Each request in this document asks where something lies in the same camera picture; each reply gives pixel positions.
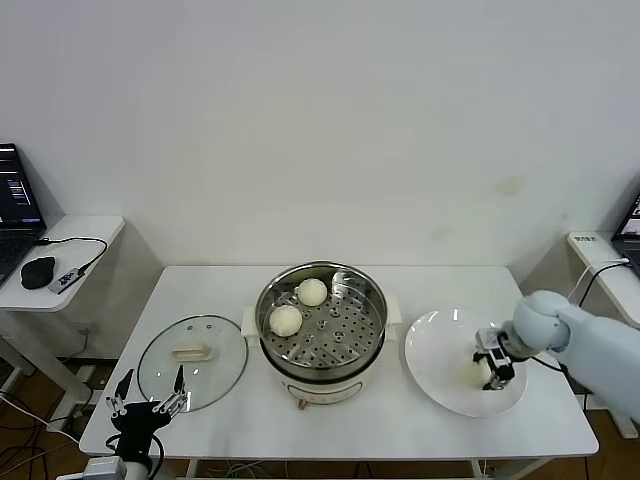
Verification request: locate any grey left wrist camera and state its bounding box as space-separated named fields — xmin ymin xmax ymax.
xmin=82 ymin=457 xmax=129 ymax=480

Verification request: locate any white electric cooking pot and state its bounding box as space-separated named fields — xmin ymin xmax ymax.
xmin=241 ymin=297 xmax=404 ymax=412

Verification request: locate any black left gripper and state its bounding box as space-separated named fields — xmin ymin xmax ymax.
xmin=104 ymin=363 xmax=192 ymax=462

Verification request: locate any white steamed baozi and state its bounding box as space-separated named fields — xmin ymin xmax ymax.
xmin=297 ymin=277 xmax=329 ymax=307
xmin=268 ymin=305 xmax=304 ymax=337
xmin=459 ymin=362 xmax=490 ymax=390

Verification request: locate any black laptop with cables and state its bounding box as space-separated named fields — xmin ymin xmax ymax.
xmin=610 ymin=192 xmax=640 ymax=277

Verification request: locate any white round plate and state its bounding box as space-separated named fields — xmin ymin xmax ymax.
xmin=403 ymin=308 xmax=529 ymax=419

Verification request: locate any black computer mouse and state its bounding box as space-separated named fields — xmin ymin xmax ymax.
xmin=20 ymin=255 xmax=56 ymax=290

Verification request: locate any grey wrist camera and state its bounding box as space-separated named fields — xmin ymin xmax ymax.
xmin=474 ymin=327 xmax=501 ymax=354
xmin=82 ymin=457 xmax=129 ymax=480

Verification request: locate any round glass pot lid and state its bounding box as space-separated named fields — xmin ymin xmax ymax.
xmin=136 ymin=313 xmax=250 ymax=414

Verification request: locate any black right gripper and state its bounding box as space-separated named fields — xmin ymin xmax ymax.
xmin=472 ymin=344 xmax=517 ymax=393

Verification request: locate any black laptop with dark screen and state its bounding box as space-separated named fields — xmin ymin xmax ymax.
xmin=0 ymin=143 xmax=48 ymax=289

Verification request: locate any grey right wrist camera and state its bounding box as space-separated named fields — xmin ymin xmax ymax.
xmin=474 ymin=327 xmax=501 ymax=354

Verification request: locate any stainless steel steamer basket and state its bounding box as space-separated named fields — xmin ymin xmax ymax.
xmin=255 ymin=259 xmax=389 ymax=370

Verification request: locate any white side table with mouse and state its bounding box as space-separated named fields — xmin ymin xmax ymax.
xmin=0 ymin=214 xmax=166 ymax=419

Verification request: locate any white side table with label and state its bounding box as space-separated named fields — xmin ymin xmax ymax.
xmin=519 ymin=232 xmax=640 ymax=441

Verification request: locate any grey usb hub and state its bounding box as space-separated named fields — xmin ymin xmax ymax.
xmin=48 ymin=267 xmax=81 ymax=295

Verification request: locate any white thin cable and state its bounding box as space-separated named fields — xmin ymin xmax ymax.
xmin=572 ymin=258 xmax=632 ymax=304

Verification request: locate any black usb cable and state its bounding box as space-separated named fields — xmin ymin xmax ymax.
xmin=32 ymin=236 xmax=109 ymax=276

